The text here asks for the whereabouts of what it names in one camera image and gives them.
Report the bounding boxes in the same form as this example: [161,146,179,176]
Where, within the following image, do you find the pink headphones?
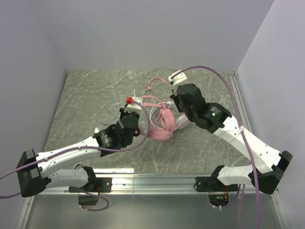
[141,95,175,141]

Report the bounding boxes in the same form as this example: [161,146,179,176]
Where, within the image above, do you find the white headphones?
[146,101,190,131]

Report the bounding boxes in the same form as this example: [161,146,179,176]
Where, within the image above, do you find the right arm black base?
[193,177,229,208]

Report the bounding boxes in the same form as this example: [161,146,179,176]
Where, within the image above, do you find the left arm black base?
[68,177,112,212]

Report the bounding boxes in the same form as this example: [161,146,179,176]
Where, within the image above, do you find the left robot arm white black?
[17,104,142,198]

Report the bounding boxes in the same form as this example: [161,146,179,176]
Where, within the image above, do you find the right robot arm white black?
[171,83,293,194]

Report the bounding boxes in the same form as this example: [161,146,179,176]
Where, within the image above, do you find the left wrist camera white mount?
[124,96,143,114]

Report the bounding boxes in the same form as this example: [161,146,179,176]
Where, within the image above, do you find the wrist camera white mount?
[124,96,143,114]
[168,70,188,90]

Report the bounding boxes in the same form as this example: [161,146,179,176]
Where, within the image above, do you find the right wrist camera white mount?
[168,70,188,90]

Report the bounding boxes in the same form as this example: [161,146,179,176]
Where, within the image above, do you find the aluminium front rail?
[28,173,279,195]

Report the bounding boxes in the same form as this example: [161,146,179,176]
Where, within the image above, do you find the aluminium rail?
[28,173,279,195]
[227,71,265,171]

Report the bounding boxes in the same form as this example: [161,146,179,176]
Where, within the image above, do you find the aluminium right side rail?
[227,71,265,171]

